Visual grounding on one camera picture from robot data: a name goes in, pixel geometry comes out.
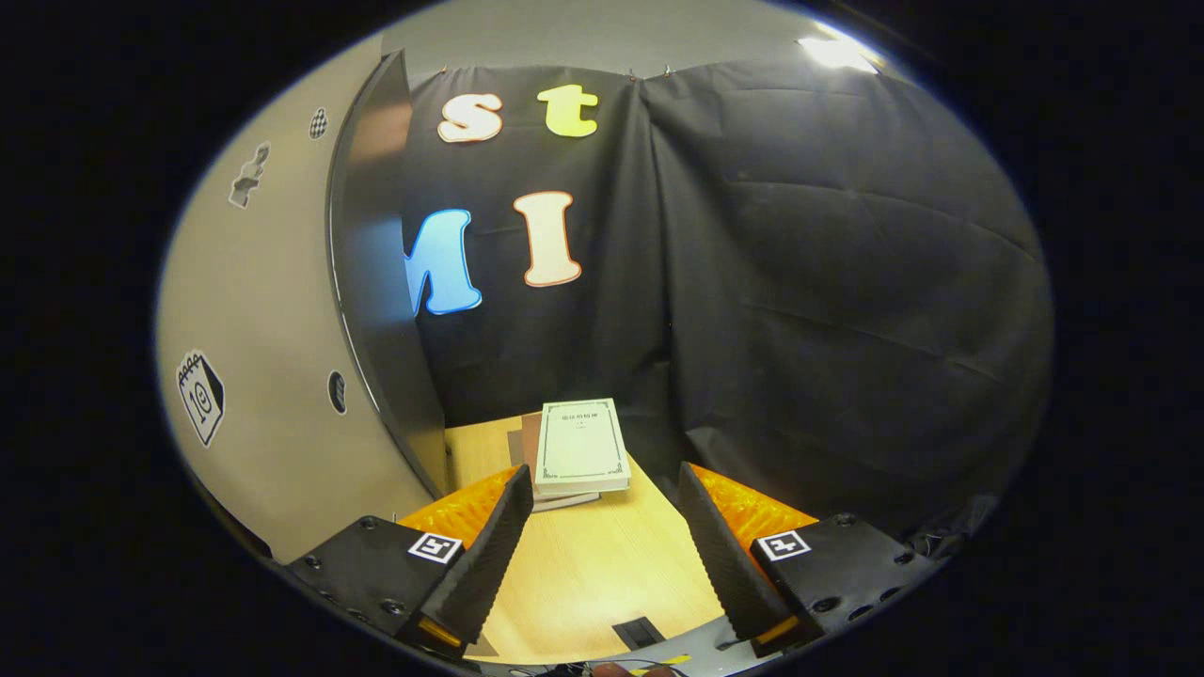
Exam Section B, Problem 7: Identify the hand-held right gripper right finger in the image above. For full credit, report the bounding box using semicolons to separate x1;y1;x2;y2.
677;461;942;659

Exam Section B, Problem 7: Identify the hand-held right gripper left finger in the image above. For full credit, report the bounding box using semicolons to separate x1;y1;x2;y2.
287;464;535;664

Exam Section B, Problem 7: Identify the beige cabinet door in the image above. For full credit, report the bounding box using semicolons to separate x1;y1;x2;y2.
155;52;439;565

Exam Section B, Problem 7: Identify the dark grey cabinet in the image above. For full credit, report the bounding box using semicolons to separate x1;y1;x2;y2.
325;49;451;499

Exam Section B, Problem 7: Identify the small black rectangular object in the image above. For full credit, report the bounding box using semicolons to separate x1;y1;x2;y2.
611;617;660;652

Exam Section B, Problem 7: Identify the brown book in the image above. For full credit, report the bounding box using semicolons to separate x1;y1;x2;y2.
508;412;603;514

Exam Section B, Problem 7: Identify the pale green book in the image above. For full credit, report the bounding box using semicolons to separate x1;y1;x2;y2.
533;398;633;496

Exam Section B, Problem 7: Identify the black backdrop cloth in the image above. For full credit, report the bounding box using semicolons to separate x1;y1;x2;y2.
400;56;1054;556

